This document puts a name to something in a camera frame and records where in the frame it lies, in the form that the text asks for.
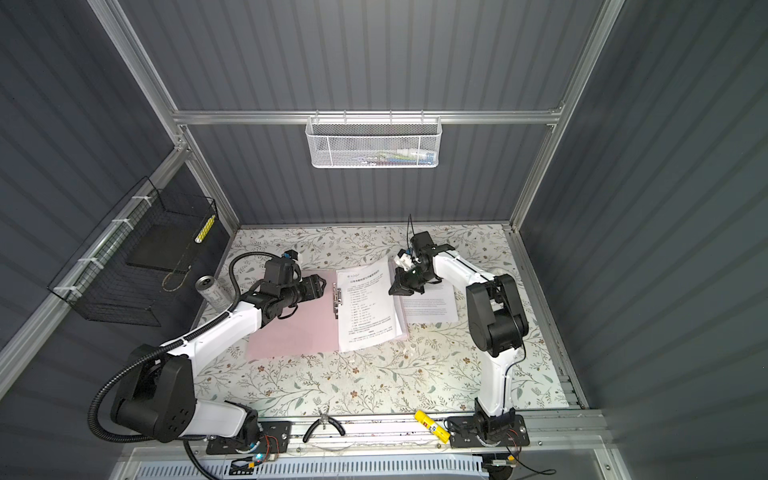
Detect silver metal can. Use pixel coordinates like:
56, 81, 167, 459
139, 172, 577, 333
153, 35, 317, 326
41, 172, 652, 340
195, 275, 233, 311

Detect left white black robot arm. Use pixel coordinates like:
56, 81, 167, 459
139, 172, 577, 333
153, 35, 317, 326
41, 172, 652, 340
87, 250, 327, 452

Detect white wire wall basket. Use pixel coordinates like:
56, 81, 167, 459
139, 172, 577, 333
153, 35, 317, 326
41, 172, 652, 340
305, 115, 443, 169

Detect pink file folder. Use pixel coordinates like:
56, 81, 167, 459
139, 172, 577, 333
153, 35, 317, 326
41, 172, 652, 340
246, 270, 408, 361

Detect black foam pad in basket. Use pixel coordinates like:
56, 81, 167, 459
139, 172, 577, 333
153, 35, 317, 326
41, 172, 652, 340
126, 225, 201, 273

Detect metal folder clip mechanism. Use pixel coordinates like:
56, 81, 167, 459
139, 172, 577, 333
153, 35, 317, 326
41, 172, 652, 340
332, 283, 343, 319

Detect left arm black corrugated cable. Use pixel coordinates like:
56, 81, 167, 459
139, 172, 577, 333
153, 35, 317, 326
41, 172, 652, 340
87, 250, 289, 480

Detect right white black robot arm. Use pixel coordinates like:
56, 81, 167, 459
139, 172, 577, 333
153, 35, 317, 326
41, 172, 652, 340
389, 231, 529, 447

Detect black handled pliers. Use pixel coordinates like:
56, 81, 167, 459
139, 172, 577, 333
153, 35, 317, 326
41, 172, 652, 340
302, 413, 346, 443

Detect white ventilated cable duct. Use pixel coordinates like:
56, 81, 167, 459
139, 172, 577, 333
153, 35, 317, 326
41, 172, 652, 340
134, 454, 488, 480

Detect yellow tube on rail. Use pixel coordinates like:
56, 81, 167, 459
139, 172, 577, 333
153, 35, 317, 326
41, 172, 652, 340
414, 410, 451, 444

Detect yellow marker in basket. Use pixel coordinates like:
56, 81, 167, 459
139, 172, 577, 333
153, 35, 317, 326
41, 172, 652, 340
194, 214, 217, 244

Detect black wire side basket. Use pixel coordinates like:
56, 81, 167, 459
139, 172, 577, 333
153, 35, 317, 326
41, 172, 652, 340
48, 180, 218, 327

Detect printed paper sheet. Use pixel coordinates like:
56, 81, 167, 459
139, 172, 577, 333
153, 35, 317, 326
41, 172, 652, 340
395, 282, 459, 324
338, 287, 406, 352
336, 257, 404, 352

